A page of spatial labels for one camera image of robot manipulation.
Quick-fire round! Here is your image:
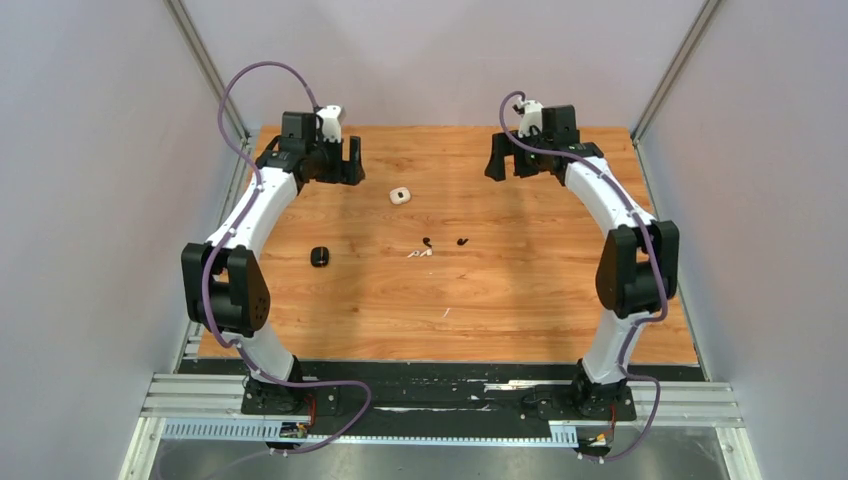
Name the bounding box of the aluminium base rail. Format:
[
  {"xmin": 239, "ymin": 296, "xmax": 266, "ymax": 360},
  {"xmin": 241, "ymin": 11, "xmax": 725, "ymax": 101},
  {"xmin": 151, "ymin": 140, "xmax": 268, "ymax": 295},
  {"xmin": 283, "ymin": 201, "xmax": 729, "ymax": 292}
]
[{"xmin": 120, "ymin": 374, "xmax": 760, "ymax": 479}]

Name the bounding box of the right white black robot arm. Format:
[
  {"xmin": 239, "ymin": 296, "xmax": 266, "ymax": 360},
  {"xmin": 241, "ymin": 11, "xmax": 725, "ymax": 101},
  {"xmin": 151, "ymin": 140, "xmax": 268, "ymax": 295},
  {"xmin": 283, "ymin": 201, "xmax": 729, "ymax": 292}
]
[{"xmin": 484, "ymin": 91, "xmax": 680, "ymax": 418}]

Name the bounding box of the cream earbud charging case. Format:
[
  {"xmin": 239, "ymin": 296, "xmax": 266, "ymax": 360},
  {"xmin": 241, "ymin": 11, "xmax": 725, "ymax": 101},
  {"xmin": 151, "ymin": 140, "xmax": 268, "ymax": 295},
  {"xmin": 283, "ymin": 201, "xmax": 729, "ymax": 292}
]
[{"xmin": 389, "ymin": 187, "xmax": 412, "ymax": 205}]

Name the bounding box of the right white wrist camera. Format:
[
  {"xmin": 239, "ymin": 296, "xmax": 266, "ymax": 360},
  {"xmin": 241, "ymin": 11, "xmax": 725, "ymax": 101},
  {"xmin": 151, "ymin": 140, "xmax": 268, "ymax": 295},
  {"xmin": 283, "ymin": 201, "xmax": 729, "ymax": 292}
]
[{"xmin": 514, "ymin": 100, "xmax": 544, "ymax": 138}]

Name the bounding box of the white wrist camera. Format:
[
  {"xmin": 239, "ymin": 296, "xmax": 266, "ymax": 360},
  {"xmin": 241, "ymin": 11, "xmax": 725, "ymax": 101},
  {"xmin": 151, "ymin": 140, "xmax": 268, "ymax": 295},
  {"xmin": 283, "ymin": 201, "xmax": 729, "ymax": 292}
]
[
  {"xmin": 514, "ymin": 100, "xmax": 544, "ymax": 138},
  {"xmin": 316, "ymin": 105, "xmax": 346, "ymax": 143}
]

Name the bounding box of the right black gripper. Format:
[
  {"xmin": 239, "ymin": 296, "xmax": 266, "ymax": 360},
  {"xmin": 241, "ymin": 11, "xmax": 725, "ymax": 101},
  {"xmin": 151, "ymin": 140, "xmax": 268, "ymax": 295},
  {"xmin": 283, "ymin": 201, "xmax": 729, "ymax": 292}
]
[{"xmin": 484, "ymin": 126, "xmax": 551, "ymax": 182}]

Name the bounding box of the black earbud charging case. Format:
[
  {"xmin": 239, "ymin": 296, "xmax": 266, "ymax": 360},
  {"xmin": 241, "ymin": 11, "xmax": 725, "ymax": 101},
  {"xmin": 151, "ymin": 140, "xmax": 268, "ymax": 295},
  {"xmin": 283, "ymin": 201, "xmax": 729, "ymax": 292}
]
[{"xmin": 310, "ymin": 246, "xmax": 330, "ymax": 268}]

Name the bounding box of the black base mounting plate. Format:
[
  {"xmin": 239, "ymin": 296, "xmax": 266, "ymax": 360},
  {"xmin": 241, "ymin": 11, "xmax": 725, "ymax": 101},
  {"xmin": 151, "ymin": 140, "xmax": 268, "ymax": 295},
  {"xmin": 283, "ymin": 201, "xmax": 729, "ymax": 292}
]
[{"xmin": 177, "ymin": 358, "xmax": 706, "ymax": 439}]

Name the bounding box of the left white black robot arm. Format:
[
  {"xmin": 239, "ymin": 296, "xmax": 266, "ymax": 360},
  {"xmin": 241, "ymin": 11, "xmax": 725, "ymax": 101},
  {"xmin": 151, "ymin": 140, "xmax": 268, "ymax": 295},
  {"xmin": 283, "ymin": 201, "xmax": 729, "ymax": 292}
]
[{"xmin": 181, "ymin": 105, "xmax": 365, "ymax": 413}]

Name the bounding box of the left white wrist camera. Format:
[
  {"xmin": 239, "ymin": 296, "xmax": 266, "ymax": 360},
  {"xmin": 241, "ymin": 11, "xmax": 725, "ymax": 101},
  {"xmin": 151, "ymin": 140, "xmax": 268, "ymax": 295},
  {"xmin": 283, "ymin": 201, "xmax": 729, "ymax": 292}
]
[{"xmin": 316, "ymin": 105, "xmax": 346, "ymax": 143}]

